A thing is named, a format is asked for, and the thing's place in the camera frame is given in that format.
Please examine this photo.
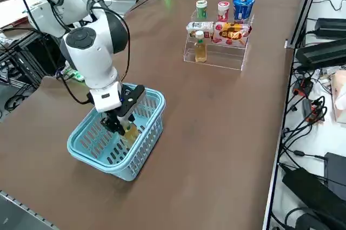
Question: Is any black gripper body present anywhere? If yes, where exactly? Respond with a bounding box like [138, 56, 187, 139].
[100, 108, 124, 123]

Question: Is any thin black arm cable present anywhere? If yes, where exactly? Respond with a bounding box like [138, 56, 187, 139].
[10, 0, 94, 106]

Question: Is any amber juice bottle white cap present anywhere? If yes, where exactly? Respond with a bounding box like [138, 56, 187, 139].
[194, 30, 208, 63]
[119, 115, 140, 146]

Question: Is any blue instant noodle cup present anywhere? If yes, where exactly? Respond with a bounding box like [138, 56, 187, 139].
[232, 0, 256, 24]

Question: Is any pink snack packet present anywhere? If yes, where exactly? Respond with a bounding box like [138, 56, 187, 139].
[212, 22, 253, 47]

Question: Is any green lidded white cup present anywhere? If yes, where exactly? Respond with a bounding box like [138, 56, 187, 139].
[196, 0, 209, 21]

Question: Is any black power adapter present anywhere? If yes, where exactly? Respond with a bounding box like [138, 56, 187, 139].
[314, 17, 346, 40]
[282, 165, 346, 230]

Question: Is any light blue plastic basket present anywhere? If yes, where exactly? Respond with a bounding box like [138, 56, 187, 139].
[66, 83, 166, 182]

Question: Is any dark grey power adapter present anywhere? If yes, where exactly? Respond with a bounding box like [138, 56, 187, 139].
[295, 38, 346, 70]

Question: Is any red lidded white cup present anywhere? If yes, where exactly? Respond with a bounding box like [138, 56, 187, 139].
[217, 1, 231, 23]

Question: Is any clear acrylic stepped shelf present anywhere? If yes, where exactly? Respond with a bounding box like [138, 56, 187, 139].
[183, 8, 255, 71]

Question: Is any black flat box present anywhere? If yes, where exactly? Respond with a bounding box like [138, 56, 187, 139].
[323, 152, 346, 201]

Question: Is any red and black plug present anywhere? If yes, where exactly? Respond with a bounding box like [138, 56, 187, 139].
[293, 77, 315, 97]

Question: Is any aluminium profile post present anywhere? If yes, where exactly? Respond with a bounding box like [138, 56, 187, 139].
[285, 0, 325, 49]

